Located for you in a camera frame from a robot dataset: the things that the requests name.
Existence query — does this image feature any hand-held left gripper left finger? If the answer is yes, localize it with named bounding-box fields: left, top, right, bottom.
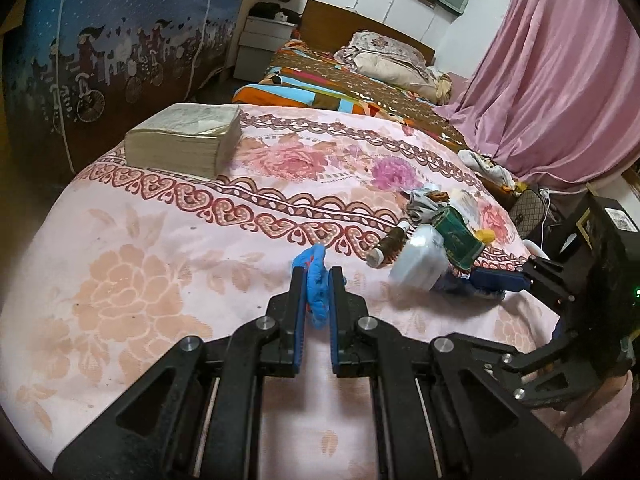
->
left=52, top=266, right=306, bottom=480

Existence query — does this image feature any grey crumpled wrapper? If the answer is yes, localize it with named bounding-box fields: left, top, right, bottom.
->
left=404, top=187, right=451, bottom=226

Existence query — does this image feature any clear plastic bag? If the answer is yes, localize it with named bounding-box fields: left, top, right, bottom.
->
left=450, top=190, right=483, bottom=226

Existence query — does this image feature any blue glove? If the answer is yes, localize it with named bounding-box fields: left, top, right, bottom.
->
left=291, top=244, right=331, bottom=330

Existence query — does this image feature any cream pillow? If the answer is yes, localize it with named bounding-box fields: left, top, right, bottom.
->
left=350, top=52, right=443, bottom=96

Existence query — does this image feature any blue printed cloth wardrobe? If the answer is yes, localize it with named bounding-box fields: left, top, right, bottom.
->
left=0, top=0, right=261, bottom=171

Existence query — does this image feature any dark clothes pile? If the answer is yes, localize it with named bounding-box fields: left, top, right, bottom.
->
left=249, top=2, right=288, bottom=20

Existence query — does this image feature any white crumpled cloth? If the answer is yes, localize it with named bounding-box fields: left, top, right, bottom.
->
left=462, top=150, right=516, bottom=186

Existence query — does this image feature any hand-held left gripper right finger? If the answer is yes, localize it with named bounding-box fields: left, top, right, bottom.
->
left=327, top=266, right=583, bottom=480

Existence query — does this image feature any brown patterned handbag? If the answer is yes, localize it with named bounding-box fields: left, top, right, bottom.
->
left=510, top=185, right=556, bottom=251

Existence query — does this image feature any white cable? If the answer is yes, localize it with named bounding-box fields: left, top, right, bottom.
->
left=537, top=187, right=561, bottom=241

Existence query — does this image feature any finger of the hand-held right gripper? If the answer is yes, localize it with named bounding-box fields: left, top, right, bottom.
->
left=470, top=254, right=593, bottom=313
left=500, top=327, right=603, bottom=409

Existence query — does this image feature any colourful patchwork quilt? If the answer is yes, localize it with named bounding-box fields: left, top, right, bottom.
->
left=232, top=40, right=481, bottom=153

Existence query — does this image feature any white nightstand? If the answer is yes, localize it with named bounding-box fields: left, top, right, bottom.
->
left=232, top=15, right=301, bottom=83

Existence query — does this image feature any brown bottle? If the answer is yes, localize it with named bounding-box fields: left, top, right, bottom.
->
left=366, top=226, right=411, bottom=268

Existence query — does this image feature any green packet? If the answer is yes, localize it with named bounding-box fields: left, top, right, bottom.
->
left=432, top=207, right=487, bottom=268

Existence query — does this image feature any white plastic box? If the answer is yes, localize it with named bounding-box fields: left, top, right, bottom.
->
left=389, top=225, right=446, bottom=292

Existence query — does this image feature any wooden headboard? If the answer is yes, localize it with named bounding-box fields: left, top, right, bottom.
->
left=299, top=0, right=437, bottom=68

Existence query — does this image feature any thick old book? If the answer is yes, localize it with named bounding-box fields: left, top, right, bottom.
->
left=124, top=103, right=242, bottom=179

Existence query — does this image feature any pink curtain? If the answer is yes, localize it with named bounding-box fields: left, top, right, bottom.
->
left=432, top=0, right=640, bottom=193

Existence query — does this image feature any floral pillow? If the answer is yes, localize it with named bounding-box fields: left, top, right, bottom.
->
left=334, top=31, right=431, bottom=68

